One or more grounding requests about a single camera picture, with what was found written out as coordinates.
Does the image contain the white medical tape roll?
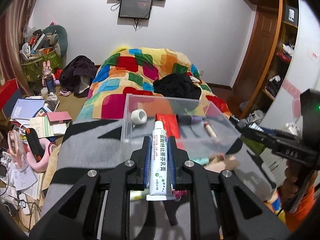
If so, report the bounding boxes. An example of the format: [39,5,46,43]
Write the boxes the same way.
[131,109,148,125]

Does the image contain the white green ointment tube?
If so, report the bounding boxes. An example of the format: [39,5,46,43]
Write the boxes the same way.
[146,121,176,202]

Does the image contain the green glass bottle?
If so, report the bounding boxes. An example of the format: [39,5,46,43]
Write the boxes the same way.
[229,115,266,155]

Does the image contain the mint green bottle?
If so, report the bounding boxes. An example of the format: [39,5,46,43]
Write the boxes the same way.
[192,157,210,166]

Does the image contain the magenta hair scrunchie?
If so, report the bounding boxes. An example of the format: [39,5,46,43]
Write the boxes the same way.
[173,190,188,199]

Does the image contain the red envelope packet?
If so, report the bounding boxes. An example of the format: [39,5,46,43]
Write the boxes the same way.
[155,113,184,150]

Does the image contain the clear plastic storage bin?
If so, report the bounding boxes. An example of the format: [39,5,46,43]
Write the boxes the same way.
[121,94,240,159]

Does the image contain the wooden shelf cabinet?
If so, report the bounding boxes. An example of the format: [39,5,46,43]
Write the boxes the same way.
[229,0,299,118]

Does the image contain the beige cream tube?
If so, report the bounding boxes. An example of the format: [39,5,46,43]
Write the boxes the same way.
[204,155,240,173]

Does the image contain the long pale green tube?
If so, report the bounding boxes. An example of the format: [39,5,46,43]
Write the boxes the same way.
[130,189,149,201]

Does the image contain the beige wooden roller stick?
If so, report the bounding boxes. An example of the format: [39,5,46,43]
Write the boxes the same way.
[203,121,217,139]

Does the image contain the colourful patchwork quilt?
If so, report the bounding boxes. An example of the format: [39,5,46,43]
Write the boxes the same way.
[77,47,231,120]

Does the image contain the black clothing pile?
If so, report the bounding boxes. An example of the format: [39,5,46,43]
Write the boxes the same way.
[153,73,201,100]

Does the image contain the dark purple clothing heap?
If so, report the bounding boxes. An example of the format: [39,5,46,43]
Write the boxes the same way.
[59,55,98,98]

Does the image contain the wooden door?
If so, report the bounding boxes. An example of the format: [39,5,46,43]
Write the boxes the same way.
[233,7,278,104]

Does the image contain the pink bunny figurine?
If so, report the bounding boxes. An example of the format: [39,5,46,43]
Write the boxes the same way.
[42,60,56,93]

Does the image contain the light blue notebook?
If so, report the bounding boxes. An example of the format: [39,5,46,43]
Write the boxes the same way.
[11,99,45,120]

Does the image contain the teal neck pillow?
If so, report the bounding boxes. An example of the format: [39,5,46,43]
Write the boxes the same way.
[43,25,68,57]

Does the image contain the green cluttered basket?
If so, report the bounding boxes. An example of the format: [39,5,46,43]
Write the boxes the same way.
[21,51,63,82]

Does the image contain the red flat box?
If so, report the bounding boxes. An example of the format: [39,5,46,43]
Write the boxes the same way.
[0,78,22,109]

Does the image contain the striped brown curtain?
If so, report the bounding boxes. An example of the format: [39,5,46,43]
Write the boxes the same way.
[1,0,36,95]

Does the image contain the wall mounted black screen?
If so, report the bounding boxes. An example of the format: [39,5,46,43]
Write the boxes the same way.
[118,0,152,20]

